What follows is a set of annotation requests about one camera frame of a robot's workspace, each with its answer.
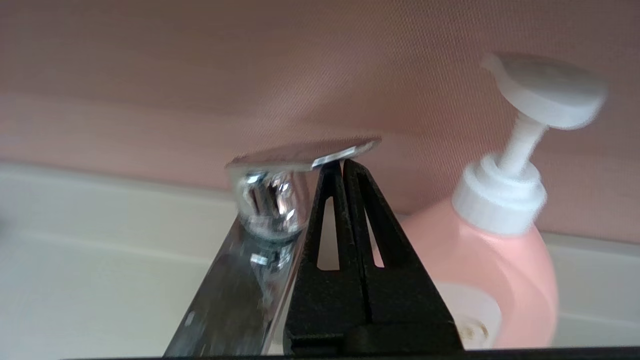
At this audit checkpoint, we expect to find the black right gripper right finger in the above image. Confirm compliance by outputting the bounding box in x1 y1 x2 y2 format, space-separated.
344 159 458 326

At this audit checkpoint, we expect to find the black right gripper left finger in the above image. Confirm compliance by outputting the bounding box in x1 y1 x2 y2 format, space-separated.
283 161 372 356

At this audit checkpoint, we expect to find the chrome sink faucet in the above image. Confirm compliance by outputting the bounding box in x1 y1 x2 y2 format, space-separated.
165 137 383 358

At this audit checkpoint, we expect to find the pink soap pump bottle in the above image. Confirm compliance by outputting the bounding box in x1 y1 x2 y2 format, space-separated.
395 52 609 351

